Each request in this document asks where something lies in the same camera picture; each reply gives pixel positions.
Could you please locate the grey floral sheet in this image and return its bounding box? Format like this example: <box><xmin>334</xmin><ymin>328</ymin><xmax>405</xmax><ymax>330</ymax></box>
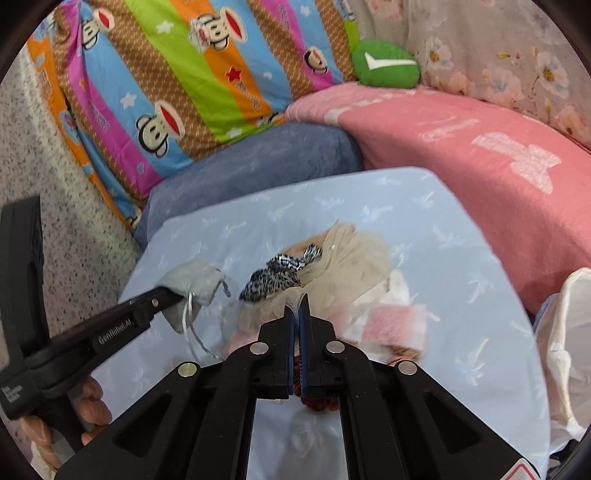
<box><xmin>346</xmin><ymin>0</ymin><xmax>591</xmax><ymax>148</ymax></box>

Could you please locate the blue-grey cushion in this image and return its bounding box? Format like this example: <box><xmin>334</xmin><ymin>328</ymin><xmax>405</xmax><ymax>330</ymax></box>
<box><xmin>134</xmin><ymin>121</ymin><xmax>365</xmax><ymax>250</ymax></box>

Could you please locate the white plastic bag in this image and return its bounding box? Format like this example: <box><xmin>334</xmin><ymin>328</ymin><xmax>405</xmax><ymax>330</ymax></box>
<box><xmin>533</xmin><ymin>268</ymin><xmax>591</xmax><ymax>444</ymax></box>

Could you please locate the light blue printed pillow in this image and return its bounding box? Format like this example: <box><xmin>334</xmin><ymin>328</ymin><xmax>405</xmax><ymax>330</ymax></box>
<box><xmin>90</xmin><ymin>166</ymin><xmax>552</xmax><ymax>480</ymax></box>

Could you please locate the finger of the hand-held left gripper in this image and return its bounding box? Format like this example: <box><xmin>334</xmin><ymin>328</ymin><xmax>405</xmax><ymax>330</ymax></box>
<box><xmin>69</xmin><ymin>286</ymin><xmax>185</xmax><ymax>372</ymax></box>

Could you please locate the grey drawstring pouch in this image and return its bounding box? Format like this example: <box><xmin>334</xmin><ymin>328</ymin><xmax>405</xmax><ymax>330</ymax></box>
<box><xmin>159</xmin><ymin>261</ymin><xmax>232</xmax><ymax>361</ymax></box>

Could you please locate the pink and white cloth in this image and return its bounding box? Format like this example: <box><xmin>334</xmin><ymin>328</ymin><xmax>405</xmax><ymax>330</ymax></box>
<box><xmin>355</xmin><ymin>272</ymin><xmax>428</xmax><ymax>361</ymax></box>

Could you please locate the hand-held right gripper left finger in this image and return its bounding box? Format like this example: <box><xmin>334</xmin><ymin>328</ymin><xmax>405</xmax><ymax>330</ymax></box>
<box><xmin>55</xmin><ymin>305</ymin><xmax>301</xmax><ymax>480</ymax></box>

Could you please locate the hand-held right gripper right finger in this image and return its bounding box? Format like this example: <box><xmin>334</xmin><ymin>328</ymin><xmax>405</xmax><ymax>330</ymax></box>
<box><xmin>299</xmin><ymin>295</ymin><xmax>542</xmax><ymax>480</ymax></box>

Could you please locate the beige tulle cloth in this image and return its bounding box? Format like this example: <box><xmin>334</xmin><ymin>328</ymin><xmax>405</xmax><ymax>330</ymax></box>
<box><xmin>222</xmin><ymin>222</ymin><xmax>398</xmax><ymax>352</ymax></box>

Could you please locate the green check mark cushion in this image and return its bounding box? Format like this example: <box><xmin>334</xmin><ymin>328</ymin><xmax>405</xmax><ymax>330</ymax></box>
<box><xmin>351</xmin><ymin>41</ymin><xmax>422</xmax><ymax>88</ymax></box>

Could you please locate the person's left hand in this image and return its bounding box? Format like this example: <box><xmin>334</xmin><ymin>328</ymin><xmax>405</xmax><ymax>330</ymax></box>
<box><xmin>23</xmin><ymin>375</ymin><xmax>113</xmax><ymax>469</ymax></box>

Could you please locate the striped monkey print sheet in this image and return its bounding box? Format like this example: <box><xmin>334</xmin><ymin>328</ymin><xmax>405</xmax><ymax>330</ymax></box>
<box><xmin>25</xmin><ymin>0</ymin><xmax>363</xmax><ymax>232</ymax></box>

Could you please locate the leopard print scrunchie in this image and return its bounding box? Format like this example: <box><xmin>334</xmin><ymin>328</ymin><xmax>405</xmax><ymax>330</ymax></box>
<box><xmin>239</xmin><ymin>244</ymin><xmax>324</xmax><ymax>304</ymax></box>

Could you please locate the pink blanket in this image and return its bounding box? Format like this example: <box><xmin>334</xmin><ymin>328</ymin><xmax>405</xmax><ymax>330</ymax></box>
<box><xmin>285</xmin><ymin>83</ymin><xmax>591</xmax><ymax>315</ymax></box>

